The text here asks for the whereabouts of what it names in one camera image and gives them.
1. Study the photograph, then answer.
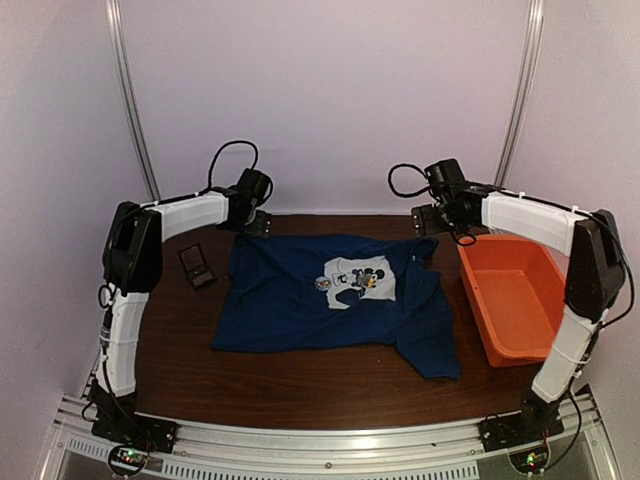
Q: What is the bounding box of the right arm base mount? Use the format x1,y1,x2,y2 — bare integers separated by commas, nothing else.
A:
478,413,564,452

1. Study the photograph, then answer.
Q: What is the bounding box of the aluminium frame post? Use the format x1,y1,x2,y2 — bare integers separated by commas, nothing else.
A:
104,0,162,202
493,0,546,187

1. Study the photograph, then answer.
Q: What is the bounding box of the navy white clothing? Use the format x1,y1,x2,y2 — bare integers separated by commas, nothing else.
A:
211,234,461,379

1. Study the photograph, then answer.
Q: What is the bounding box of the orange plastic bin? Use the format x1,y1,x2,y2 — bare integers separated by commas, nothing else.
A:
457,234,565,368

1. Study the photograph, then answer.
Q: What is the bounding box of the black brooch display box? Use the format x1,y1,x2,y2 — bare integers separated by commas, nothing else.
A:
178,244,217,290

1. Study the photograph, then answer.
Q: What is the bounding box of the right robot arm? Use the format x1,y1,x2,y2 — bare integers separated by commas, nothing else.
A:
412,159,632,445

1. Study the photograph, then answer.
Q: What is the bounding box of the right circuit board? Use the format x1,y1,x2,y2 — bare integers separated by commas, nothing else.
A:
508,445,550,476

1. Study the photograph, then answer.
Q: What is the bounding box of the circuit board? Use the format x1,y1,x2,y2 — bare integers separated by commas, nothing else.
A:
508,445,550,476
107,445,149,477

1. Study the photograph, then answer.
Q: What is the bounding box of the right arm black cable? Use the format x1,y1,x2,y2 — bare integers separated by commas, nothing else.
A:
388,163,436,199

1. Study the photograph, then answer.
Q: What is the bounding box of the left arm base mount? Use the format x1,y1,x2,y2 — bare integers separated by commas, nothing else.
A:
91,414,178,453

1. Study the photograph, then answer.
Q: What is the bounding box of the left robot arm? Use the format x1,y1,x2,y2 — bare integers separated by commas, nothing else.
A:
90,168,273,444

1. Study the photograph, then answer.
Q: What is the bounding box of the front aluminium rail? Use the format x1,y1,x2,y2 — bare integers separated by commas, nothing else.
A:
49,384,621,480

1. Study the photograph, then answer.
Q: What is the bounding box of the left circuit board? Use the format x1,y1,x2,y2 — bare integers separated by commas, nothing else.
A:
107,445,149,477

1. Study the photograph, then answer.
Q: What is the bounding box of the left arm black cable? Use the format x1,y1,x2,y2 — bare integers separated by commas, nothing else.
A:
206,140,260,191

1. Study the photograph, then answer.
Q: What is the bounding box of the right aluminium frame post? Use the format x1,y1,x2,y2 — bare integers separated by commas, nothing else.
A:
493,0,546,187

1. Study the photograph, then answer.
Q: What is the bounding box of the left aluminium frame post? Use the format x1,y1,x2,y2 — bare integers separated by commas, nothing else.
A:
104,0,162,202

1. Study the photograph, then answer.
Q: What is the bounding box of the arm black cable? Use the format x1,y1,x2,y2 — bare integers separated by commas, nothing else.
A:
206,140,260,191
388,163,436,199

